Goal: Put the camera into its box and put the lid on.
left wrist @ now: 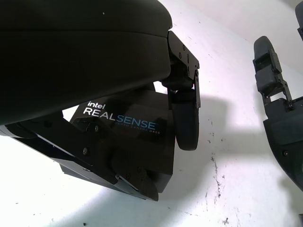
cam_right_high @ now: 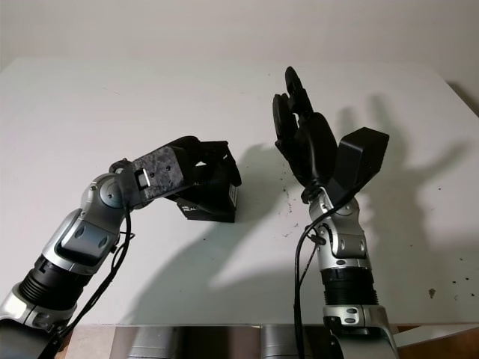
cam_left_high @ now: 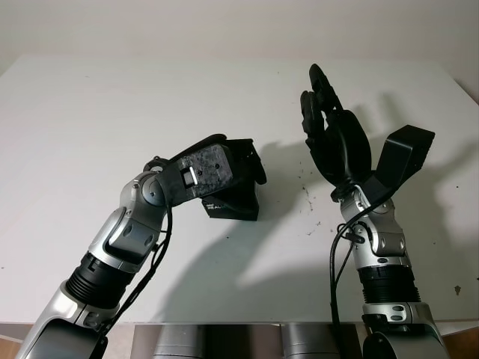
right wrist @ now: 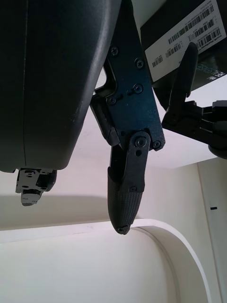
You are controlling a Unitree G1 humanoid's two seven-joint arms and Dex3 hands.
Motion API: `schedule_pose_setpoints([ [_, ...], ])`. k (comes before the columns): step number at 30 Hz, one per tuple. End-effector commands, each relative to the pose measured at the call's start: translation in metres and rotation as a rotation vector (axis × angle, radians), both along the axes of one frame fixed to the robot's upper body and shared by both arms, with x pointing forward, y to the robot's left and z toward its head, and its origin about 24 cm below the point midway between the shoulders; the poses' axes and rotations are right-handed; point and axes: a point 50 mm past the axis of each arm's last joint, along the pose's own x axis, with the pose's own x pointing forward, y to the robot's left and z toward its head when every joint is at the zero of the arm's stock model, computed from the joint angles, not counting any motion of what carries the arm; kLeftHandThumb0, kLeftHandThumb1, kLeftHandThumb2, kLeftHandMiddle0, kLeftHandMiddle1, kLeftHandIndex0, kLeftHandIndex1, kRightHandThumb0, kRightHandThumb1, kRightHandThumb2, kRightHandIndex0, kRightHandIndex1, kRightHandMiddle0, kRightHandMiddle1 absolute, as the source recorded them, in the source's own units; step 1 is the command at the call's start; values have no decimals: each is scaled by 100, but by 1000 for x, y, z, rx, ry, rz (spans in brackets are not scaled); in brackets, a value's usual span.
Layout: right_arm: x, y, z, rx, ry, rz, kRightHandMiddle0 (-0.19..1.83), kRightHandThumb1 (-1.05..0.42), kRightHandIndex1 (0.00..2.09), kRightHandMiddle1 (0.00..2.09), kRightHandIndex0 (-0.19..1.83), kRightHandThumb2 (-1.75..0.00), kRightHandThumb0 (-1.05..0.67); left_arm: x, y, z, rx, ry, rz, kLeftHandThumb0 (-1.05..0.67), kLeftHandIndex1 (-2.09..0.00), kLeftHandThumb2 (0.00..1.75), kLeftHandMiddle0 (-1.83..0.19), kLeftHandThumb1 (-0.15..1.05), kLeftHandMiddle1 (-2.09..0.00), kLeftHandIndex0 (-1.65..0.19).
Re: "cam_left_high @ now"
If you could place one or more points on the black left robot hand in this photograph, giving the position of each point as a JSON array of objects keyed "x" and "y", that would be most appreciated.
[{"x": 245, "y": 164}]

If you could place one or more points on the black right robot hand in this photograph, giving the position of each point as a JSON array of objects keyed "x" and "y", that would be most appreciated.
[{"x": 344, "y": 149}]

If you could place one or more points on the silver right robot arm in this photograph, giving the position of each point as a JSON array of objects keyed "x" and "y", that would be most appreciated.
[{"x": 385, "y": 261}]

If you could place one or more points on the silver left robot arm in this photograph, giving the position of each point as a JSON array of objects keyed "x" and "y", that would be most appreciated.
[{"x": 123, "y": 232}]

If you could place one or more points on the silver right robot thigh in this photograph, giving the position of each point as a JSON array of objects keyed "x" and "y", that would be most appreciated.
[{"x": 306, "y": 342}]

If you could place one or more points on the silver robot thigh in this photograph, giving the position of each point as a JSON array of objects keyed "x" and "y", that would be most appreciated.
[
  {"x": 179, "y": 342},
  {"x": 306, "y": 342}
]

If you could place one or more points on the silver left robot thigh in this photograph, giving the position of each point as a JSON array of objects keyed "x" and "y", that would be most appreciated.
[{"x": 179, "y": 342}]

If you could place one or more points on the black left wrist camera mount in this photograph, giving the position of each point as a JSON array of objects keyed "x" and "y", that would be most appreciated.
[{"x": 206, "y": 172}]

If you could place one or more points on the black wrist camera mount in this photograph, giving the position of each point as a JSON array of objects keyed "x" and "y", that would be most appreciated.
[
  {"x": 206, "y": 172},
  {"x": 404, "y": 153}
]

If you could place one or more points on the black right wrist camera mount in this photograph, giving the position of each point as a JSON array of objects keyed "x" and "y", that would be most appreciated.
[{"x": 404, "y": 153}]

